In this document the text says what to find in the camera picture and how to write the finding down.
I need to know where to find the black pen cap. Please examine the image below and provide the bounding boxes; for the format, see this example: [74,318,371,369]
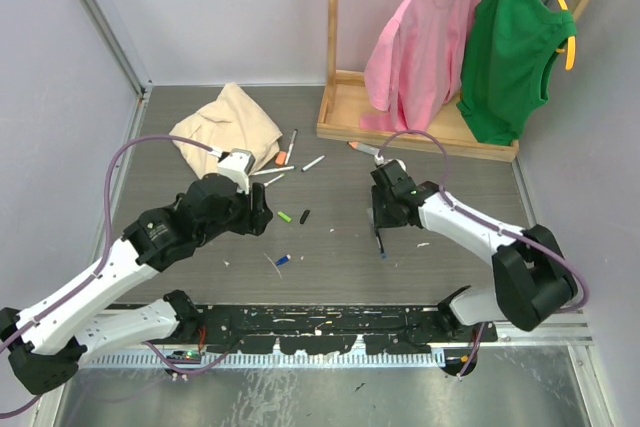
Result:
[299,209,311,225]

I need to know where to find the blue transparent gel pen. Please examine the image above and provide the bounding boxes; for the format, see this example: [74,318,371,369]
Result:
[367,207,387,259]

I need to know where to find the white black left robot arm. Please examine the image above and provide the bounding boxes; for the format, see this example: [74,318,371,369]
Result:
[1,174,273,395]

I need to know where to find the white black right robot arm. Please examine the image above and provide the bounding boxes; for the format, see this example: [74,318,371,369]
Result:
[371,158,580,341]

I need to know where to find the lime green pen cap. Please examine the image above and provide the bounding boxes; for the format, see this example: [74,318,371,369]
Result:
[278,211,292,223]

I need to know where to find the small blue pen cap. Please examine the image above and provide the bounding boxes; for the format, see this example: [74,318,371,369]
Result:
[275,254,291,266]

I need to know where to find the white marker dark green end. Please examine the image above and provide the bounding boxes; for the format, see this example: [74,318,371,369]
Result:
[250,165,296,176]

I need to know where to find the orange highlighter cap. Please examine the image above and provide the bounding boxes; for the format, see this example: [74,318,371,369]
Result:
[275,151,287,166]

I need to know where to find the grey highlighter orange tip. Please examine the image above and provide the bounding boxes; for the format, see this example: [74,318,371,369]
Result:
[348,141,379,156]

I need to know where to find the white marker blue end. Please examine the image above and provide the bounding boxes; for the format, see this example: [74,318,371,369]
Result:
[301,155,326,172]

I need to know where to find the beige cloth bag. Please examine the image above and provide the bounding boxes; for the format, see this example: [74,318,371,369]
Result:
[170,83,282,172]

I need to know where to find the wooden clothes rack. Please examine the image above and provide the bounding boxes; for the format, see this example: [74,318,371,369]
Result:
[317,0,590,162]

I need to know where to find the pink t-shirt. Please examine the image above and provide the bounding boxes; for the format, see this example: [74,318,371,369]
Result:
[360,0,480,132]

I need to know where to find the green tank top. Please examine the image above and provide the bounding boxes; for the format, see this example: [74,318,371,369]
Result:
[457,0,577,146]

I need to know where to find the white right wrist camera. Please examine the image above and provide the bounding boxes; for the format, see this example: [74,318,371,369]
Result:
[374,155,406,171]

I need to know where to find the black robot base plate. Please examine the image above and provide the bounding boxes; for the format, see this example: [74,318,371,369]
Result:
[164,303,496,356]

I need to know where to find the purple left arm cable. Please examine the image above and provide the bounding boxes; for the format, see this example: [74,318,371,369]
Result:
[0,134,224,418]

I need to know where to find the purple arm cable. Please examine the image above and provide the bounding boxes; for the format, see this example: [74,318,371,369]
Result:
[375,129,591,378]
[0,134,224,418]

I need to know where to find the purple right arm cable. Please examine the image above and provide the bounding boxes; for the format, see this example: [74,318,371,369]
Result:
[375,129,591,378]

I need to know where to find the aluminium frame rail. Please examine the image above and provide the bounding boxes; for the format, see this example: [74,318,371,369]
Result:
[47,0,154,98]

